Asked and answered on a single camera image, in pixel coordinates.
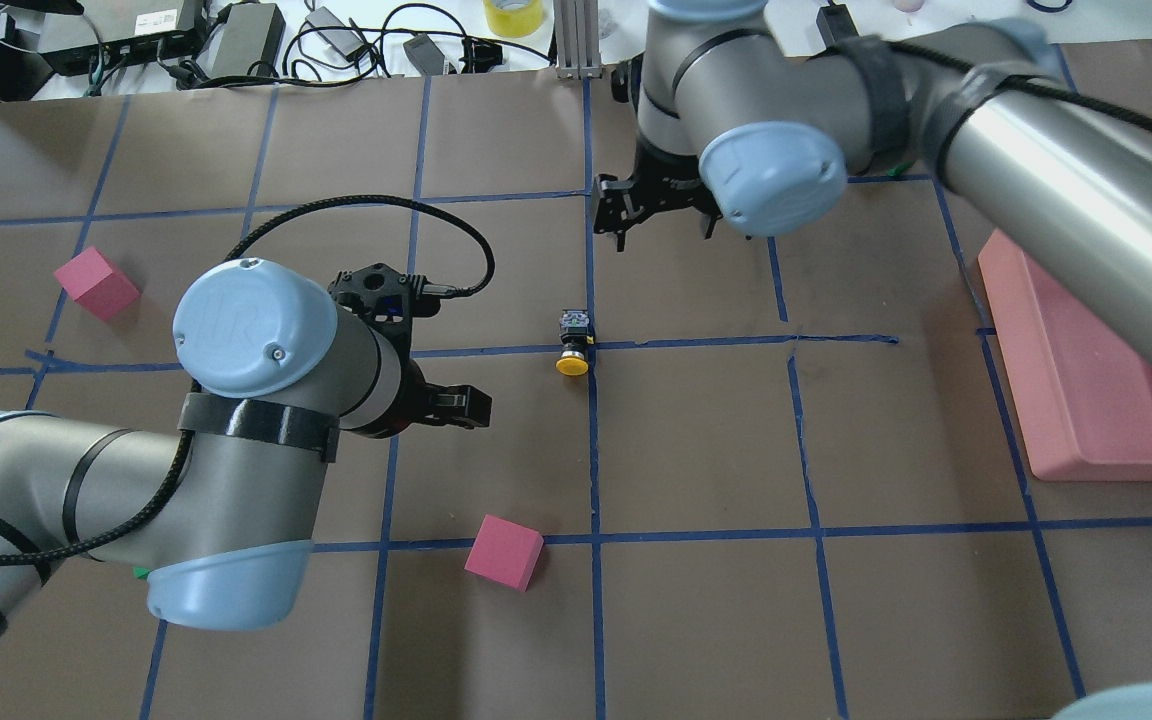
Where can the pink cube centre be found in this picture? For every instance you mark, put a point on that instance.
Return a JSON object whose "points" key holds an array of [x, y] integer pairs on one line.
{"points": [[505, 553]]}

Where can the yellow tape roll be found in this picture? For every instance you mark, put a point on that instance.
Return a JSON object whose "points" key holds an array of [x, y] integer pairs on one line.
{"points": [[513, 18]]}

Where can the small black adapter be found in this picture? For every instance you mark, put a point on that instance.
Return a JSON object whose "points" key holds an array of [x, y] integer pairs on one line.
{"points": [[426, 57]]}

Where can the green cube far right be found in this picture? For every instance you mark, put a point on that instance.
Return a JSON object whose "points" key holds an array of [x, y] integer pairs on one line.
{"points": [[900, 169]]}

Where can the silver adapter block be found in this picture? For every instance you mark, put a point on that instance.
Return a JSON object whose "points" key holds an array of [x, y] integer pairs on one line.
{"points": [[335, 33]]}

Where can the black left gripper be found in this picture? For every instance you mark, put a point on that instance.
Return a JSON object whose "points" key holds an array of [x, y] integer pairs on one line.
{"points": [[409, 388]]}

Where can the yellow push button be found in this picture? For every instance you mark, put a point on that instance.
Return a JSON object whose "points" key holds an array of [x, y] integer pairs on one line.
{"points": [[576, 336]]}

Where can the grey power adapter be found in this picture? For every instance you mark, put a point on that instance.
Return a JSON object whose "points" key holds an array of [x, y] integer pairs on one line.
{"points": [[249, 36]]}

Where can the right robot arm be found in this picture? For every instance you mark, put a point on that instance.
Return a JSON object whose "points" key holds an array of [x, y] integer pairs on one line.
{"points": [[730, 127]]}

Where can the pink plastic tray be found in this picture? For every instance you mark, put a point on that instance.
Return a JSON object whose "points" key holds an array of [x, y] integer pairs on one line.
{"points": [[1083, 398]]}

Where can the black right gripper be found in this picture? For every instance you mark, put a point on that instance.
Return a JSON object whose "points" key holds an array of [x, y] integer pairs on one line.
{"points": [[658, 192]]}

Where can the pink cube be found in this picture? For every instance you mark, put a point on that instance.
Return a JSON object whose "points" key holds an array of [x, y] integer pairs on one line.
{"points": [[505, 553], [97, 284]]}

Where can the black electronics box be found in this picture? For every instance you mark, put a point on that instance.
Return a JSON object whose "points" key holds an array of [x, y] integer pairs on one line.
{"points": [[139, 31]]}

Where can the aluminium profile post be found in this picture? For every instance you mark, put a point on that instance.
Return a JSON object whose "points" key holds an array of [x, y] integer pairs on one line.
{"points": [[577, 39]]}

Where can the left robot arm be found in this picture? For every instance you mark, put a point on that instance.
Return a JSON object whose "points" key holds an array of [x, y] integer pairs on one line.
{"points": [[221, 514]]}

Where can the black power brick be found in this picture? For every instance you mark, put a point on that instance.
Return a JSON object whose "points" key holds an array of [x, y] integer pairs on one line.
{"points": [[835, 24]]}

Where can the pink cube far left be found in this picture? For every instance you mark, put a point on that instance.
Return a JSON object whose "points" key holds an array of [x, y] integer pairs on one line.
{"points": [[97, 284]]}

